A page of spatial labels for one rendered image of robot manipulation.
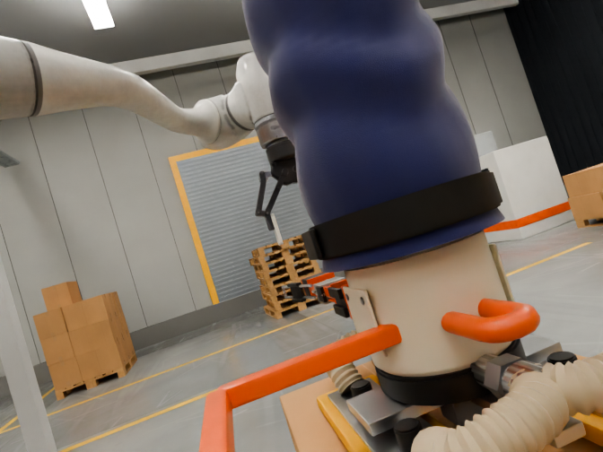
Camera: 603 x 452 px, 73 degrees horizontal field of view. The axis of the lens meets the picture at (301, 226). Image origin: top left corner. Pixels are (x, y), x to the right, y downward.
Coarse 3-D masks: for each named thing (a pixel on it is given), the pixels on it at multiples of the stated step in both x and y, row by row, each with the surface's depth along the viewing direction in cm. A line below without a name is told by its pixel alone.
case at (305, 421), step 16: (368, 368) 75; (320, 384) 74; (288, 400) 72; (304, 400) 69; (288, 416) 65; (304, 416) 63; (320, 416) 61; (432, 416) 51; (304, 432) 58; (320, 432) 56; (304, 448) 53; (320, 448) 52; (336, 448) 51; (544, 448) 39; (560, 448) 38; (576, 448) 38; (592, 448) 37
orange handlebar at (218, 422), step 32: (448, 320) 39; (480, 320) 35; (512, 320) 34; (320, 352) 41; (352, 352) 41; (224, 384) 40; (256, 384) 39; (288, 384) 40; (224, 416) 32; (224, 448) 26
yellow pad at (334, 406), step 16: (352, 384) 54; (368, 384) 53; (320, 400) 60; (336, 400) 57; (336, 416) 53; (352, 416) 51; (336, 432) 51; (352, 432) 48; (368, 432) 45; (384, 432) 44; (400, 432) 39; (416, 432) 39; (352, 448) 45; (368, 448) 43; (384, 448) 41; (400, 448) 39
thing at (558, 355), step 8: (560, 352) 44; (568, 352) 44; (552, 360) 43; (560, 360) 43; (568, 360) 43; (576, 360) 43; (576, 416) 38; (584, 416) 37; (592, 416) 37; (600, 416) 36; (584, 424) 37; (592, 424) 36; (600, 424) 35; (592, 432) 36; (600, 432) 35; (592, 440) 36; (600, 440) 35
